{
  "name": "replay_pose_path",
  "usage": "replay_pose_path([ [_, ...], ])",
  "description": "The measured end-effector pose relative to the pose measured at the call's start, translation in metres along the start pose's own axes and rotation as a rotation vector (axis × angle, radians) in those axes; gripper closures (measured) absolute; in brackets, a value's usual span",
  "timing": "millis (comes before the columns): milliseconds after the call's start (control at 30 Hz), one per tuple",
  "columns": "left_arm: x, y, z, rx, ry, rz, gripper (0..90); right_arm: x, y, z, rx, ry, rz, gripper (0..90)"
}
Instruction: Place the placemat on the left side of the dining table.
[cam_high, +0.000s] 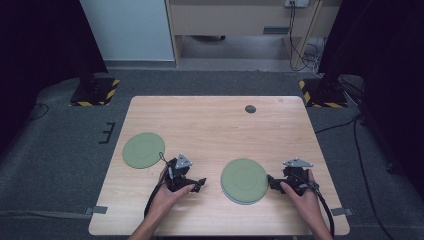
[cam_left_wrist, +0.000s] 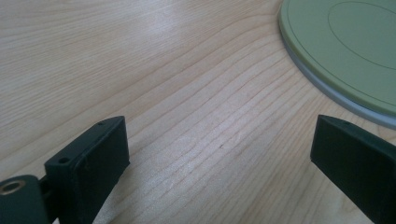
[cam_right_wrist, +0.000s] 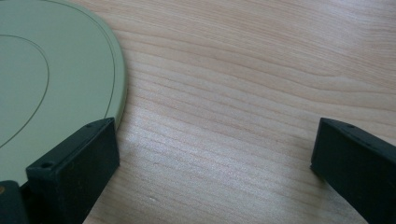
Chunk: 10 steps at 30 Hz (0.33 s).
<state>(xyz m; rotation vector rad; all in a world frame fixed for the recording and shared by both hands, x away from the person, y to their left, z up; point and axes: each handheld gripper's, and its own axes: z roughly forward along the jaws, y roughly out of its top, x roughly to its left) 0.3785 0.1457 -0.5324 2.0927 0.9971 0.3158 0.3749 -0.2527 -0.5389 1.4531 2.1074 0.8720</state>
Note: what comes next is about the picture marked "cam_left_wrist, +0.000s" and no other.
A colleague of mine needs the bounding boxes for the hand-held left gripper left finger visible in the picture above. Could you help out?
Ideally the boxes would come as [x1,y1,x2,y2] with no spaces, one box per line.
[44,116,131,224]

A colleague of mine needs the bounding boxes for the green round mat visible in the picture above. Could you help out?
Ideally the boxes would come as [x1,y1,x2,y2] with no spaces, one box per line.
[278,0,396,118]

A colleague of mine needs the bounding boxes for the grey round mat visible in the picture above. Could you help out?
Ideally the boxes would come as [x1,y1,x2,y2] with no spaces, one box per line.
[280,31,396,131]

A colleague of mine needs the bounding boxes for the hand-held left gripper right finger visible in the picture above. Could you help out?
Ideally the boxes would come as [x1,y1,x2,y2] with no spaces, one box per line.
[310,114,396,224]

